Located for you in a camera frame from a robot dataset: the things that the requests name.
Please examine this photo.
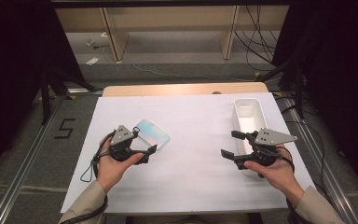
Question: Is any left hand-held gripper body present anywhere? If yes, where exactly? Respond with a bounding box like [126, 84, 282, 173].
[108, 124, 144, 162]

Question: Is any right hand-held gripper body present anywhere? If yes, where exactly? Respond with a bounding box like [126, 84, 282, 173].
[234, 128, 298, 171]

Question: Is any white plastic container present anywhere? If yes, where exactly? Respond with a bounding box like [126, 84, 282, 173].
[231, 97, 269, 179]

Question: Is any person's left hand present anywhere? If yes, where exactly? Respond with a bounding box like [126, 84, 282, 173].
[96, 135, 145, 194]

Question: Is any person's right hand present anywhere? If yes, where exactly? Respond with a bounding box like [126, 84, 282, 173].
[252, 145, 306, 209]

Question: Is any white board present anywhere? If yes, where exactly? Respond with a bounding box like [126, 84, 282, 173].
[60, 91, 316, 217]

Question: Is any light wooden table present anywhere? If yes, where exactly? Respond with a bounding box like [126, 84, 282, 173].
[102, 81, 269, 98]

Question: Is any black metal stand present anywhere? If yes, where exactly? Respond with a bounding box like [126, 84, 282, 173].
[40, 66, 97, 125]
[255, 59, 306, 120]

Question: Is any small floor debris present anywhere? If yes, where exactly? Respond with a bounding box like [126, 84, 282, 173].
[86, 37, 110, 49]

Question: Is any black curtain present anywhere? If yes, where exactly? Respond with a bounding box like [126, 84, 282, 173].
[0, 0, 87, 185]
[271, 0, 358, 194]

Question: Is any light wooden shelf unit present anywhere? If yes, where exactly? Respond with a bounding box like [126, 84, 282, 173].
[55, 5, 290, 63]

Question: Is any metal floor rail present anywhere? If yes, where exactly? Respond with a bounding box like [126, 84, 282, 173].
[281, 91, 358, 224]
[0, 88, 103, 224]

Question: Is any left hand-held gripper black cable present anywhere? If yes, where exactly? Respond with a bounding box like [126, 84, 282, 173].
[59, 131, 117, 224]

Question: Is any bundle of black cables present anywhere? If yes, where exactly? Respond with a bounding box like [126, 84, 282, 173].
[234, 5, 281, 73]

